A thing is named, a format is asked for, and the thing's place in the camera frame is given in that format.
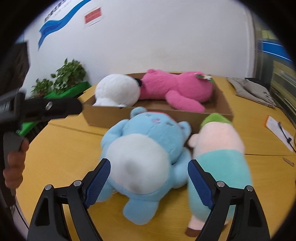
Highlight person's hand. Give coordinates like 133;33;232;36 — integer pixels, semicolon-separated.
3;138;29;189

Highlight red white wall sign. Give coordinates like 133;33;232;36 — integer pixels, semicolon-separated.
83;6;103;28

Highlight pink teal plush toy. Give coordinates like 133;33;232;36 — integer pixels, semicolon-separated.
186;113;253;237

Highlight pink plush bear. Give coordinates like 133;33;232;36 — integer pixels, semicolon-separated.
139;69;213;113

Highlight brown cardboard box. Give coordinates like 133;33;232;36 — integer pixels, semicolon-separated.
83;73;233;133

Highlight black pen on notepad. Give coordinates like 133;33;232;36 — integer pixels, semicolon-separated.
277;122;295;152

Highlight grey cloth bag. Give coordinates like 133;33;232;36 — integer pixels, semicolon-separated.
226;77;276;108

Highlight light blue plush bear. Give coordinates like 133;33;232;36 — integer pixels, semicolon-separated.
97;107;192;225

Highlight white plush toy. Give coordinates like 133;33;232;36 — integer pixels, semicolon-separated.
93;74;142;108

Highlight green potted plant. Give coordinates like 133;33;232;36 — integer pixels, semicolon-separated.
31;59;86;97

